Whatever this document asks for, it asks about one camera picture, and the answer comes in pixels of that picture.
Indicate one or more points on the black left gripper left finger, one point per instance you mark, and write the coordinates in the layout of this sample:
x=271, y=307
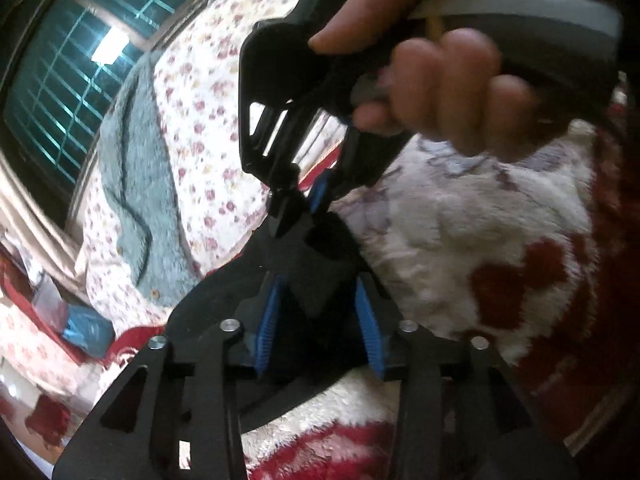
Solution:
x=259, y=316

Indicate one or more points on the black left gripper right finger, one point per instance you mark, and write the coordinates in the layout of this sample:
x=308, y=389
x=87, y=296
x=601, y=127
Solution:
x=383, y=328

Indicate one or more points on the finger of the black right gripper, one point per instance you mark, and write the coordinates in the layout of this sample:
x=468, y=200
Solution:
x=285, y=206
x=320, y=194

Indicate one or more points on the black pants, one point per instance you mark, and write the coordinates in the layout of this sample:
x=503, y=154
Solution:
x=317, y=342

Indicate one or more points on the person's right hand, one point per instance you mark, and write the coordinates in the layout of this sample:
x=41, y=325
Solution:
x=450, y=89

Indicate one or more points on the teal fleece garment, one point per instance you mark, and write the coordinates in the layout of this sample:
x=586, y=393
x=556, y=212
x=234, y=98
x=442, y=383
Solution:
x=139, y=187

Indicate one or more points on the white floral bed sheet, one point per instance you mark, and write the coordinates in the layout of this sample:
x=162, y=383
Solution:
x=196, y=89

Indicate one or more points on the blue plastic bag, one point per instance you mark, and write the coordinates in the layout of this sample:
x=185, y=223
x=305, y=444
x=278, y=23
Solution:
x=88, y=331

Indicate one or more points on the red white floral blanket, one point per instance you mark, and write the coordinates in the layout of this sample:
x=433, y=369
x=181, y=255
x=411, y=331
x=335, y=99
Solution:
x=527, y=253

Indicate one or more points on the beige curtain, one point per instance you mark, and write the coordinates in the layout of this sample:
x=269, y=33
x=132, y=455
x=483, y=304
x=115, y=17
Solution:
x=54, y=249

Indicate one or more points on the green grilled window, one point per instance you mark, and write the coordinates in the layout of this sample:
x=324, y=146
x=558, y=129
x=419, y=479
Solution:
x=67, y=74

